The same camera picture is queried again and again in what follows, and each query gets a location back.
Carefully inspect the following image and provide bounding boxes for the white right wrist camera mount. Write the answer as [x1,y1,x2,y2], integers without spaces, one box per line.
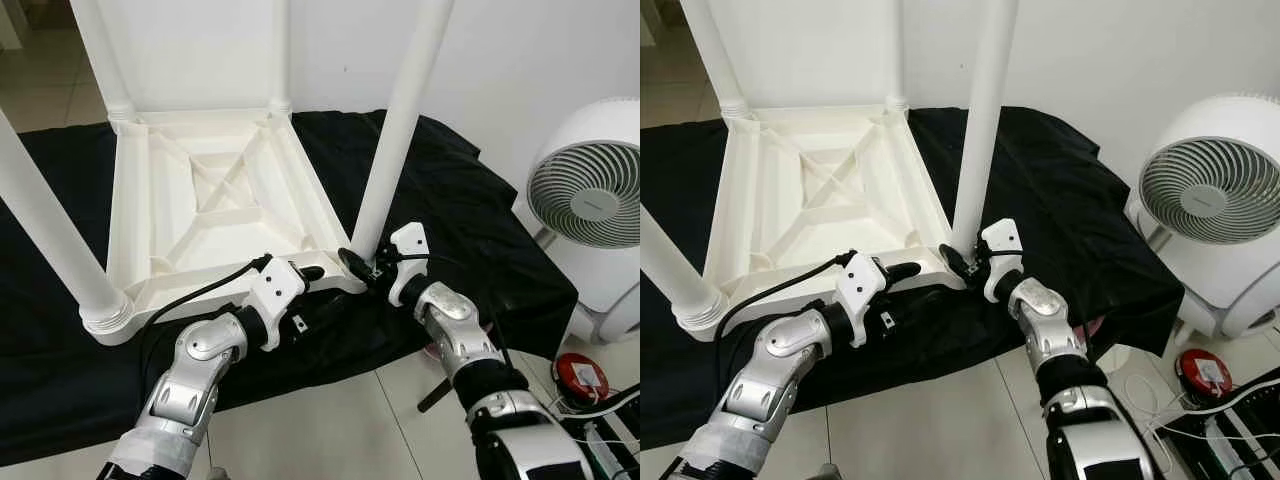
[385,222,431,306]
[978,218,1025,301]

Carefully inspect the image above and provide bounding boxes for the white plastic children table top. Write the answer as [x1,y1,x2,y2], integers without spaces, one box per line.
[672,102,969,336]
[82,105,369,347]

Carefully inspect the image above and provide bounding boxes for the white standing fan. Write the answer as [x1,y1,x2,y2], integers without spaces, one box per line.
[512,97,640,346]
[1125,92,1280,341]

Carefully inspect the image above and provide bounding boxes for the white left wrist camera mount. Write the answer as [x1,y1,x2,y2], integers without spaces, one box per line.
[248,255,309,351]
[835,252,894,349]

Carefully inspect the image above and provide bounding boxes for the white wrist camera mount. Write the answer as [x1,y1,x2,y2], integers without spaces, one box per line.
[978,218,1025,301]
[385,222,431,306]
[835,252,894,349]
[248,255,309,351]

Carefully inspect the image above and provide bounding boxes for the black table cloth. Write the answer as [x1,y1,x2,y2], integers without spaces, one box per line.
[0,108,579,466]
[640,105,1186,451]

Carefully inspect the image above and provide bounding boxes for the white plastic table leg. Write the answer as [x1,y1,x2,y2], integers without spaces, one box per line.
[640,225,731,326]
[885,0,911,113]
[680,0,749,119]
[268,0,293,116]
[350,0,456,263]
[950,0,1019,256]
[0,108,133,336]
[72,0,141,126]

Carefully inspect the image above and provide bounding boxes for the white floor cable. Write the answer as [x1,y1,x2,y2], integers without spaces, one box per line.
[530,385,640,446]
[1125,372,1280,471]

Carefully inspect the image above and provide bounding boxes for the black metal stand pole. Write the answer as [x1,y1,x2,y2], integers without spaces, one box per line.
[418,375,457,412]
[1085,345,1122,379]

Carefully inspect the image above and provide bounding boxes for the white green plastic tool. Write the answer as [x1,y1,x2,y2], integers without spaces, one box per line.
[590,420,626,471]

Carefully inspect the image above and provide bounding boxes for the red floor object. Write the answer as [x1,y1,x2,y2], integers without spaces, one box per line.
[1178,348,1239,399]
[553,352,613,401]

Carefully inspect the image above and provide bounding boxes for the black metal floor rack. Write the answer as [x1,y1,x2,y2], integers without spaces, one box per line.
[1165,390,1280,480]
[560,395,640,480]

